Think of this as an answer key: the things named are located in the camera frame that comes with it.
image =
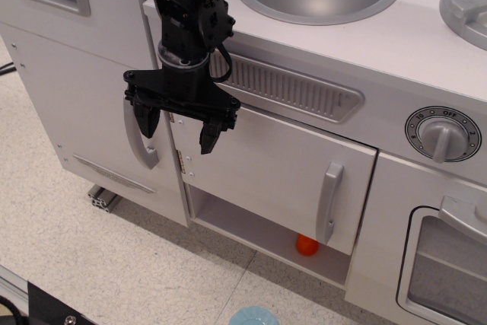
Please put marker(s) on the grey oven door handle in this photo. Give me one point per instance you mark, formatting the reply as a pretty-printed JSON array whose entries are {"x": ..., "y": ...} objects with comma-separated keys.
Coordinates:
[{"x": 466, "y": 217}]

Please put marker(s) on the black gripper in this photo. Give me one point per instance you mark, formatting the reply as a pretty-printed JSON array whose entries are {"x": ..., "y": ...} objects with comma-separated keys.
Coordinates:
[{"x": 188, "y": 92}]

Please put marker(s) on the orange toy object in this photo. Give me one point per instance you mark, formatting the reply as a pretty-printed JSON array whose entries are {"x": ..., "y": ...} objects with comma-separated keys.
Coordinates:
[{"x": 305, "y": 245}]

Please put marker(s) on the grey fridge door handle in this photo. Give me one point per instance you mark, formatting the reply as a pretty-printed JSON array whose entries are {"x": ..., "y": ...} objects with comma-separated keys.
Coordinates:
[{"x": 146, "y": 156}]

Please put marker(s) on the grey timer knob dial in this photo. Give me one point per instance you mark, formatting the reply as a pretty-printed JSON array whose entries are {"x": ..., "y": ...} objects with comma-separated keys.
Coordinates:
[{"x": 443, "y": 134}]

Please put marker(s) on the grey vent grille panel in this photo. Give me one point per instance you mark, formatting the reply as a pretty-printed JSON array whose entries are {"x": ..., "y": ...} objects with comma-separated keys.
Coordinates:
[{"x": 314, "y": 96}]

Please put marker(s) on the grey cabinet door handle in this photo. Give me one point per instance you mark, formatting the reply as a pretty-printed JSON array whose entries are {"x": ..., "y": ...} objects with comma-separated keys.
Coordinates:
[{"x": 324, "y": 219}]

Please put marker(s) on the white toy fridge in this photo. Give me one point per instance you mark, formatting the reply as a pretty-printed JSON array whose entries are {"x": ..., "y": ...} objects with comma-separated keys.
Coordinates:
[{"x": 71, "y": 56}]

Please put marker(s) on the aluminium extrusion rail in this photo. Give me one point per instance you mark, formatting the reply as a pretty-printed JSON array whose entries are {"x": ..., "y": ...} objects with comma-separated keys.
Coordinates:
[{"x": 103, "y": 199}]

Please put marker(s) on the white cabinet door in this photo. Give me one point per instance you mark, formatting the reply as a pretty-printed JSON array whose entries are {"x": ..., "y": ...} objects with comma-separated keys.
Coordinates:
[{"x": 274, "y": 168}]

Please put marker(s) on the white oven door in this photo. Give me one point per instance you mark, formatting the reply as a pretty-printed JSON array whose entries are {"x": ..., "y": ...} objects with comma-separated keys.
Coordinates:
[{"x": 443, "y": 274}]

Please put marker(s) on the white toy kitchen body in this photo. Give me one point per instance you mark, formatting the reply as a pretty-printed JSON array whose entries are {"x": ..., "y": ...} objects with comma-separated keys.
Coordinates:
[{"x": 402, "y": 59}]

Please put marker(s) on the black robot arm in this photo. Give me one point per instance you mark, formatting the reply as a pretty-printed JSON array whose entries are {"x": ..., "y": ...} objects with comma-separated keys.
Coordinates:
[{"x": 191, "y": 30}]

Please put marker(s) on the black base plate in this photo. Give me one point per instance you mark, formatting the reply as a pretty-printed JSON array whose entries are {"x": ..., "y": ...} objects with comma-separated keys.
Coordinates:
[{"x": 43, "y": 308}]

